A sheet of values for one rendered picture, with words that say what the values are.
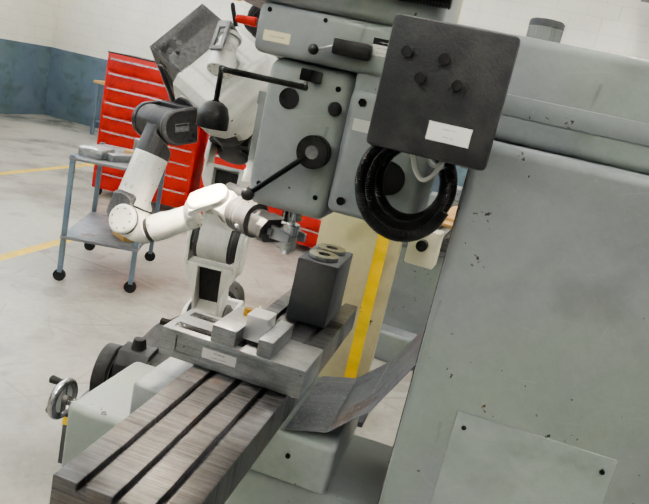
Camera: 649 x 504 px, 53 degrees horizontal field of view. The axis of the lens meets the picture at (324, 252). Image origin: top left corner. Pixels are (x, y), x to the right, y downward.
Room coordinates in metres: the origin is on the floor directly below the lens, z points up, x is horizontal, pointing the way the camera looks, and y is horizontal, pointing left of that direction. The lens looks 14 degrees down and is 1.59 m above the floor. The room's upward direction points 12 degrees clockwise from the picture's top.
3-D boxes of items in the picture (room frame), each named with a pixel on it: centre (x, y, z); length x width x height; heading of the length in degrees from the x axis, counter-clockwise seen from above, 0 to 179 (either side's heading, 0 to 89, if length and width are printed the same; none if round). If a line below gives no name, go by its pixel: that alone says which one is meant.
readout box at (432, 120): (1.11, -0.13, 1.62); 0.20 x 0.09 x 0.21; 78
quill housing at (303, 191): (1.50, 0.09, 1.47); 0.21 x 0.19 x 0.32; 168
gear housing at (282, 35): (1.49, 0.05, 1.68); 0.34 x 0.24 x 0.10; 78
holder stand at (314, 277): (1.90, -0.01, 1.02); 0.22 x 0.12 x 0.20; 169
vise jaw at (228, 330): (1.43, 0.16, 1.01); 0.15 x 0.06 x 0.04; 167
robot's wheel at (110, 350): (2.05, 0.63, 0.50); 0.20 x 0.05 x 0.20; 177
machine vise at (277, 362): (1.43, 0.14, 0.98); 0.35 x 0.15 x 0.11; 77
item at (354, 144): (1.46, -0.10, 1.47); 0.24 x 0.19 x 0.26; 168
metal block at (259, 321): (1.42, 0.11, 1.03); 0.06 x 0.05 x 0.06; 167
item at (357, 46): (1.35, 0.06, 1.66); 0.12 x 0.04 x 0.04; 78
